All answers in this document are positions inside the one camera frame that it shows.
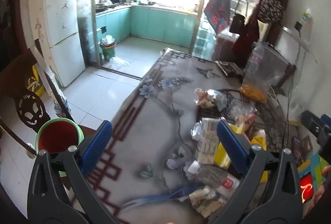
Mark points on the floral patterned tablecloth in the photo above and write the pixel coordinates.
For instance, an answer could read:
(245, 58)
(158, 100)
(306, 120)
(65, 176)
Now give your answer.
(142, 175)

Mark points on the dark patterned remote box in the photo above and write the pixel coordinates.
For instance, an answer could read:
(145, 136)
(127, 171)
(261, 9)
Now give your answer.
(230, 69)

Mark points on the red bin with green rim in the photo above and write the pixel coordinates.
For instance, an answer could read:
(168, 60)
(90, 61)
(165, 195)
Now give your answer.
(57, 135)

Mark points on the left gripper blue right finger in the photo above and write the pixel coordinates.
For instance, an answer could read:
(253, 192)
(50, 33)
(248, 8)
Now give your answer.
(236, 146)

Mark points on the red plaid hanging cloth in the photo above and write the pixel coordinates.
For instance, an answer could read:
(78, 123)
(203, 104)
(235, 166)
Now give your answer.
(218, 13)

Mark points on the yellow jug on floor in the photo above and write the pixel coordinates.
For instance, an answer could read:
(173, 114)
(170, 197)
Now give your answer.
(34, 83)

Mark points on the green kitchen trash bin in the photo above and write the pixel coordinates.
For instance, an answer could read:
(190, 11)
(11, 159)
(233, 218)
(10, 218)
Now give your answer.
(107, 45)

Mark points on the red beige paper wrapper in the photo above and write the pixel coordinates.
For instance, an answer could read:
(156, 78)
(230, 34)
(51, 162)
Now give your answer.
(204, 100)

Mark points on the patterned black white hanging bag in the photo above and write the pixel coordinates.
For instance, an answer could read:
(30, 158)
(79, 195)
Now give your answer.
(270, 11)

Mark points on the silver foil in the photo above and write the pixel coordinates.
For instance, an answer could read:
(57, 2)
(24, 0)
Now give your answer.
(196, 131)

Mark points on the teal kitchen cabinets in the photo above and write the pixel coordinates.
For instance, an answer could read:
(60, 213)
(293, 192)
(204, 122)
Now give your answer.
(148, 22)

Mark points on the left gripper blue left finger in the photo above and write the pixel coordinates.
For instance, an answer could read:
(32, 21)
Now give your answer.
(92, 147)

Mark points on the clear bag of orange snacks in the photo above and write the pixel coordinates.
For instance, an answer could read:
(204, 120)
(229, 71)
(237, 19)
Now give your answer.
(265, 68)

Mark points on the blue white package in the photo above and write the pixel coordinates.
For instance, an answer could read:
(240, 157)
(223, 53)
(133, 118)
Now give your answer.
(220, 100)

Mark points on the phone with lit screen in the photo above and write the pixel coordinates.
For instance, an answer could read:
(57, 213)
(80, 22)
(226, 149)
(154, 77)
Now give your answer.
(307, 187)

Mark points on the black hanging handbag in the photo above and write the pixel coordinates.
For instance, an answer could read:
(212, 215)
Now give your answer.
(237, 24)

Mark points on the white refrigerator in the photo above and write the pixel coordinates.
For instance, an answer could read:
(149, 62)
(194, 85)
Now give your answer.
(54, 25)

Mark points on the dark carved wooden chair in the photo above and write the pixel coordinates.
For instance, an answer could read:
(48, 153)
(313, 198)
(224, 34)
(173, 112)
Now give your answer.
(29, 106)

